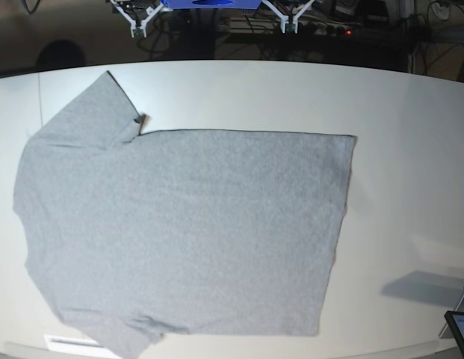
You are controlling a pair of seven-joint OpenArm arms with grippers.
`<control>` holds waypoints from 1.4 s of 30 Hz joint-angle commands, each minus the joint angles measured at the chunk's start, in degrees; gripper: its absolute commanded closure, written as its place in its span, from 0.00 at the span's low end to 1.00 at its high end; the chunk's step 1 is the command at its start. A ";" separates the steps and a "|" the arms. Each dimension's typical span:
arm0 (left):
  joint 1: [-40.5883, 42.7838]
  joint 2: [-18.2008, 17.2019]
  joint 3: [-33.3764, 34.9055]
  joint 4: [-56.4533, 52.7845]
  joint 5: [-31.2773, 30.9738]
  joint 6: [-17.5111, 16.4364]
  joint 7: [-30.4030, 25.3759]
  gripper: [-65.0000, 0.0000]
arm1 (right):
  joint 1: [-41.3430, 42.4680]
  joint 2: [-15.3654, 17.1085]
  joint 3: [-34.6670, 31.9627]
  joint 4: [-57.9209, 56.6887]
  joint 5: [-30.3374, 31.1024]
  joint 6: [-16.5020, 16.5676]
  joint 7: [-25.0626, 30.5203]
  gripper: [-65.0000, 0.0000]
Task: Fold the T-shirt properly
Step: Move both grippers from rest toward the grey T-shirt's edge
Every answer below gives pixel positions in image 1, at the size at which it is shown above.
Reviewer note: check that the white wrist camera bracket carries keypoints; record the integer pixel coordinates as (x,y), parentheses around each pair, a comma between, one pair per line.
(289,21)
(138,13)

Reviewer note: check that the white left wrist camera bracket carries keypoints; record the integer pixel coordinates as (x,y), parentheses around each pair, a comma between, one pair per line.
(289,21)

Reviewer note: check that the white label strip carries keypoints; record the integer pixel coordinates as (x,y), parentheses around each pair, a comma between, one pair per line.
(56,342)

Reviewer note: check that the grey T-shirt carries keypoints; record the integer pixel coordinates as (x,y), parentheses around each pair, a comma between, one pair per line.
(133,236)

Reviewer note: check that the tablet with dark frame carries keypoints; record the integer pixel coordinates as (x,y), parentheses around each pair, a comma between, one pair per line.
(455,321)

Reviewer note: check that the black power strip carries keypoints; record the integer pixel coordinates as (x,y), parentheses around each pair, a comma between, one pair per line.
(325,29)

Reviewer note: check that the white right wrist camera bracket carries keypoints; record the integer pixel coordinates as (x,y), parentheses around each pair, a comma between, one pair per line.
(138,13)

